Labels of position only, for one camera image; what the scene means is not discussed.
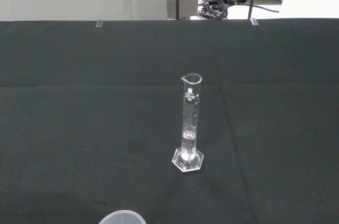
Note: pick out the clear plastic funnel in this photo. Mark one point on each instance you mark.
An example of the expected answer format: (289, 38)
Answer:
(121, 219)

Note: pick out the clear cloth clip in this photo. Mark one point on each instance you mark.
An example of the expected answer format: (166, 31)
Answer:
(98, 23)
(254, 21)

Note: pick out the black bench cloth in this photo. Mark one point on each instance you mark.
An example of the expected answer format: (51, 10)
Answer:
(79, 107)

